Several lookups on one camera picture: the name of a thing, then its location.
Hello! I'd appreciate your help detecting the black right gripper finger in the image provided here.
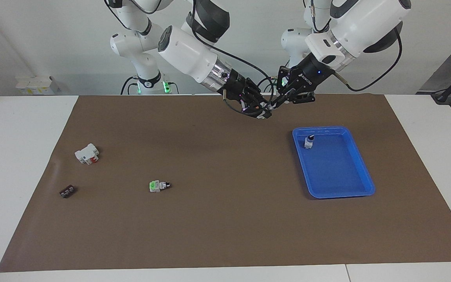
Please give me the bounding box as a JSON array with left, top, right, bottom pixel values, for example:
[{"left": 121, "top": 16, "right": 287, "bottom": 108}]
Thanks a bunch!
[
  {"left": 241, "top": 101, "right": 271, "bottom": 120},
  {"left": 247, "top": 78, "right": 273, "bottom": 114}
]

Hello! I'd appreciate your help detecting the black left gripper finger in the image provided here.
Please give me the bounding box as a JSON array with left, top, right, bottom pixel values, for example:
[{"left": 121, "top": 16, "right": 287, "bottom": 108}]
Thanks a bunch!
[
  {"left": 283, "top": 90, "right": 316, "bottom": 105},
  {"left": 269, "top": 67, "right": 292, "bottom": 111}
]

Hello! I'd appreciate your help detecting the blue plastic tray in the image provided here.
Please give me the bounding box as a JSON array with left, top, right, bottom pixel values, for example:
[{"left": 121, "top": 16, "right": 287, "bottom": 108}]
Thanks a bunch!
[{"left": 292, "top": 126, "right": 376, "bottom": 199}]

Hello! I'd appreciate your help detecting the brown table mat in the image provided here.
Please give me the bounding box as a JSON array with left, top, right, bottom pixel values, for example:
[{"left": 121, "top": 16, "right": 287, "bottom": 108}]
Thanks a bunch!
[{"left": 0, "top": 93, "right": 451, "bottom": 273}]

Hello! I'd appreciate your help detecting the white circuit breaker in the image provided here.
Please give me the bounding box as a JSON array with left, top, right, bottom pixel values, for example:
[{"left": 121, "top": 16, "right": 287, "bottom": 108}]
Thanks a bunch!
[{"left": 74, "top": 143, "right": 100, "bottom": 165}]

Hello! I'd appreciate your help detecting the white box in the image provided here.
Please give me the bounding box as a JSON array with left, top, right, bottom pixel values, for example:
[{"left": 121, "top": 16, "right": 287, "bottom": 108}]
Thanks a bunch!
[{"left": 16, "top": 76, "right": 61, "bottom": 95}]

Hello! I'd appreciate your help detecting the black base cable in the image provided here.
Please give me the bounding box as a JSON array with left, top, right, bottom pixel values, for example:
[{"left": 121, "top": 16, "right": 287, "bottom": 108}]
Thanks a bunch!
[
  {"left": 254, "top": 59, "right": 290, "bottom": 94},
  {"left": 122, "top": 74, "right": 179, "bottom": 95}
]

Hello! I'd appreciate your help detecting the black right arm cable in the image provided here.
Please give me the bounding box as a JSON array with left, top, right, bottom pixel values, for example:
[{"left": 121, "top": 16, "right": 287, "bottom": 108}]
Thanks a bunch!
[{"left": 189, "top": 0, "right": 275, "bottom": 118}]

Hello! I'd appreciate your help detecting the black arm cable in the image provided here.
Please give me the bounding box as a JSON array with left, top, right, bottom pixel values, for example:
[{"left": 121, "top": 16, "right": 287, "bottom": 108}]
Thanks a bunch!
[
  {"left": 310, "top": 0, "right": 403, "bottom": 92},
  {"left": 189, "top": 0, "right": 275, "bottom": 118}
]

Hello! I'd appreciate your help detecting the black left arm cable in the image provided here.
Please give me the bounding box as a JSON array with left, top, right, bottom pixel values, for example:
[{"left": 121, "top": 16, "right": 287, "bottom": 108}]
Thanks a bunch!
[{"left": 310, "top": 0, "right": 403, "bottom": 92}]

